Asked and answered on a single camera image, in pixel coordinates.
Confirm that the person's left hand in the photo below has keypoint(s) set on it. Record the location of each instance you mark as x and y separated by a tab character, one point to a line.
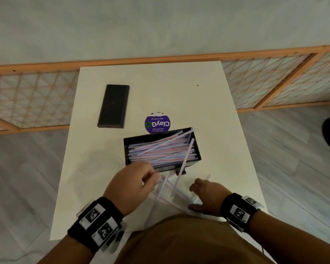
126	186

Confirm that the person's right hand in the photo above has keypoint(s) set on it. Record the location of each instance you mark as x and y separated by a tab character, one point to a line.
211	196

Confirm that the person's left fingers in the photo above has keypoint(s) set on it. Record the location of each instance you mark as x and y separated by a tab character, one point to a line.
150	175

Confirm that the person's right thumb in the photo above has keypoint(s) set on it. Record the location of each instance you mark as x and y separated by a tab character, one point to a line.
195	207

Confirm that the clear plastic bag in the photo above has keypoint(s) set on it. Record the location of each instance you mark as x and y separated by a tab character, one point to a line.
172	202

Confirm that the person's right forearm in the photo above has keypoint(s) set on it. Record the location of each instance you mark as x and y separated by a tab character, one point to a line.
291	241

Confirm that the person's left forearm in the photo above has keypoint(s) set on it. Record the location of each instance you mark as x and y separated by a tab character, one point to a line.
67	252

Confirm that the pile of striped drinking straws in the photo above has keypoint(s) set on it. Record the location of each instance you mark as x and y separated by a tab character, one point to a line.
162	152

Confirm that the striped drinking straw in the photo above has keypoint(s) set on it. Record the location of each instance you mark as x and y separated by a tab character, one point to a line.
157	202
184	164

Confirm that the person's brown clothing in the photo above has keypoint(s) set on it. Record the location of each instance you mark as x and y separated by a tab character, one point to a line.
192	241

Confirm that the black right wrist band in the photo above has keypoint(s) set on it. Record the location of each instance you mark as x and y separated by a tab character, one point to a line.
238	211

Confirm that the black wrist band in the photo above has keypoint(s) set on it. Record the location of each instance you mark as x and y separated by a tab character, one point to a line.
238	211
97	224

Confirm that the black rectangular box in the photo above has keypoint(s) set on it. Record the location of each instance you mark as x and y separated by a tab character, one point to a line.
194	156

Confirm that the round purple sticker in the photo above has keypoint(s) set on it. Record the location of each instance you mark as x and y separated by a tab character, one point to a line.
157	124

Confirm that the black left wrist band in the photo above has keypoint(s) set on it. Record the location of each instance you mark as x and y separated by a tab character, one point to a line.
97	224

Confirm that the black box lid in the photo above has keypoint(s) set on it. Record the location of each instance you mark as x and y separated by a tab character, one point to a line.
113	105

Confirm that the wooden lattice screen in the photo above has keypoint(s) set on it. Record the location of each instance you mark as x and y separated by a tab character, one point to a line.
30	96

